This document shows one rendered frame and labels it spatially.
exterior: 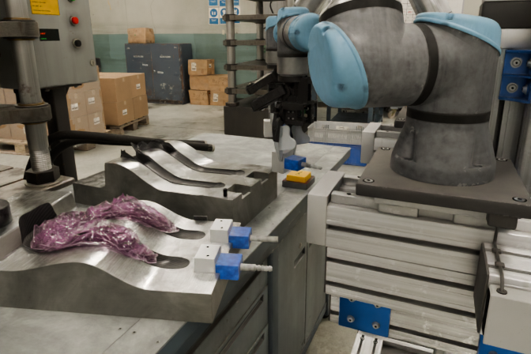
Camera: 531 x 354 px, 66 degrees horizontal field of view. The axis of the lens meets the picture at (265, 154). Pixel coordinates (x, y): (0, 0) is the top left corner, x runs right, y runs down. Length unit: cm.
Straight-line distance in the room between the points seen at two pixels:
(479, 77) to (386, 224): 25
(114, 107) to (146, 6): 365
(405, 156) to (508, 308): 24
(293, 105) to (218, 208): 30
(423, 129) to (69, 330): 62
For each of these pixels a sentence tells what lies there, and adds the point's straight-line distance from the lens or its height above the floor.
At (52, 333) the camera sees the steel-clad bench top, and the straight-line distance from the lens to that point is 77.
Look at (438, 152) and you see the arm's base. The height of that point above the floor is 108.
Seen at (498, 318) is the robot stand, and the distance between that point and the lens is 59.
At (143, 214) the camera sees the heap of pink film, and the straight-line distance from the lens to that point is 86.
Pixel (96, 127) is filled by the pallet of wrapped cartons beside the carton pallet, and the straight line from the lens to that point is 517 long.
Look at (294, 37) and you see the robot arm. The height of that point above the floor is 124.
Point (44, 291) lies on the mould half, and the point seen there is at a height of 84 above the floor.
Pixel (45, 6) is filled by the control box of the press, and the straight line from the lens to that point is 166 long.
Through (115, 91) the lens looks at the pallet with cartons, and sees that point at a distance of 558.
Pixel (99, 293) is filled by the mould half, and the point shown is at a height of 84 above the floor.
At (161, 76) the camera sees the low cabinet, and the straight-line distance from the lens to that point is 814.
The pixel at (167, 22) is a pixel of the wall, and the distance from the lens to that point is 862.
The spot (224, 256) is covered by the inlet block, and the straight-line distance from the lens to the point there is 75.
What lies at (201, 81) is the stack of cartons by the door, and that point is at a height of 43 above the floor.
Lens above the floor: 124
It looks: 16 degrees down
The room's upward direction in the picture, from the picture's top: straight up
